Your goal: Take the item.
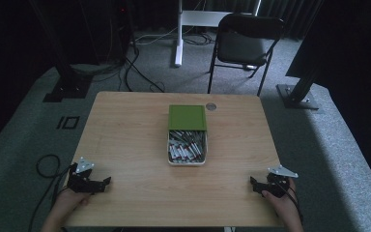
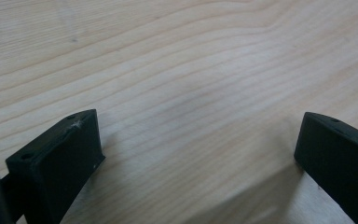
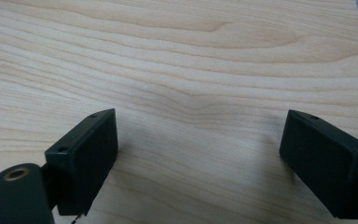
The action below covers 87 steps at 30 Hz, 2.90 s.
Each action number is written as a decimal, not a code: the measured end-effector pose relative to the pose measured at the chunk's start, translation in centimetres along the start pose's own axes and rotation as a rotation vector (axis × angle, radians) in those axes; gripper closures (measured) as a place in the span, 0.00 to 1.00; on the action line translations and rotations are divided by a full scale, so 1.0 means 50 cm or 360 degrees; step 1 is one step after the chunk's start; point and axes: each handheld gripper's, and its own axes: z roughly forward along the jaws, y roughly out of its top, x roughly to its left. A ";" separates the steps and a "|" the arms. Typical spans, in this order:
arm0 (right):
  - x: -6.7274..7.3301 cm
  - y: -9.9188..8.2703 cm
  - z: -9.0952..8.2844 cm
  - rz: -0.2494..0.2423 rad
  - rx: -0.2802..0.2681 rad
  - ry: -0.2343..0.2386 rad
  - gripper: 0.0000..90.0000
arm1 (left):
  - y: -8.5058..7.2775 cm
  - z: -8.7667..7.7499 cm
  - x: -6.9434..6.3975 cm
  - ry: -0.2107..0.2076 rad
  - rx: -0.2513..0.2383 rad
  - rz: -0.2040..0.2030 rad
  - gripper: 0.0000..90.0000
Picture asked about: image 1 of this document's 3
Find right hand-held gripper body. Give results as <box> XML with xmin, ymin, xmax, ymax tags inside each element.
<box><xmin>260</xmin><ymin>164</ymin><xmax>300</xmax><ymax>199</ymax></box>

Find black floor cables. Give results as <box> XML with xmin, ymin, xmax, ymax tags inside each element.
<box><xmin>117</xmin><ymin>38</ymin><xmax>166</xmax><ymax>95</ymax></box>

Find white desk frame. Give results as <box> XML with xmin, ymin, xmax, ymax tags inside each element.
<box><xmin>173</xmin><ymin>0</ymin><xmax>263</xmax><ymax>68</ymax></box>

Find pile of small packets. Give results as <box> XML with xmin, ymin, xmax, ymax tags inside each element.
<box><xmin>168</xmin><ymin>129</ymin><xmax>207</xmax><ymax>163</ymax></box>

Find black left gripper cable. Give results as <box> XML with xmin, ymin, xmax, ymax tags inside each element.
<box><xmin>27</xmin><ymin>154</ymin><xmax>77</xmax><ymax>232</ymax></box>

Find person's left hand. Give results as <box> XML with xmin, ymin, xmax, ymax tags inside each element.
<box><xmin>49</xmin><ymin>188</ymin><xmax>92</xmax><ymax>224</ymax></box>

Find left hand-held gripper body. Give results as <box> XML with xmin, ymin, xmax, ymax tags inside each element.
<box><xmin>66</xmin><ymin>157</ymin><xmax>101</xmax><ymax>195</ymax></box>

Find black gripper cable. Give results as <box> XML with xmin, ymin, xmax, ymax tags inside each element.
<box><xmin>272</xmin><ymin>179</ymin><xmax>304</xmax><ymax>224</ymax></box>
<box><xmin>27</xmin><ymin>154</ymin><xmax>77</xmax><ymax>232</ymax></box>

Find black metal stand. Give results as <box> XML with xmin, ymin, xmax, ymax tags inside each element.
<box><xmin>275</xmin><ymin>0</ymin><xmax>327</xmax><ymax>111</ymax></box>
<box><xmin>28</xmin><ymin>0</ymin><xmax>94</xmax><ymax>103</ymax></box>

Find black folding chair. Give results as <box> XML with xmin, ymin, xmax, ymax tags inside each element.
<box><xmin>207</xmin><ymin>13</ymin><xmax>286</xmax><ymax>98</ymax></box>

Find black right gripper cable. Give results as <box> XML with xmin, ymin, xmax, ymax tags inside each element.
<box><xmin>272</xmin><ymin>179</ymin><xmax>304</xmax><ymax>224</ymax></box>

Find white storage box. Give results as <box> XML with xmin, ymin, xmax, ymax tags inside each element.
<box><xmin>166</xmin><ymin>129</ymin><xmax>209</xmax><ymax>167</ymax></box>

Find white floor cable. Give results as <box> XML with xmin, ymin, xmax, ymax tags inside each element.
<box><xmin>134</xmin><ymin>25</ymin><xmax>179</xmax><ymax>46</ymax></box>

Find person's right hand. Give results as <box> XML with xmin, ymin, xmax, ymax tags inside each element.
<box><xmin>261</xmin><ymin>177</ymin><xmax>300</xmax><ymax>225</ymax></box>

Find dark computer tower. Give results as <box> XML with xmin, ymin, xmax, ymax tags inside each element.
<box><xmin>96</xmin><ymin>0</ymin><xmax>135</xmax><ymax>65</ymax></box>

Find green sliding box lid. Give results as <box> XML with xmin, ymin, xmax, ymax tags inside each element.
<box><xmin>167</xmin><ymin>103</ymin><xmax>208</xmax><ymax>131</ymax></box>

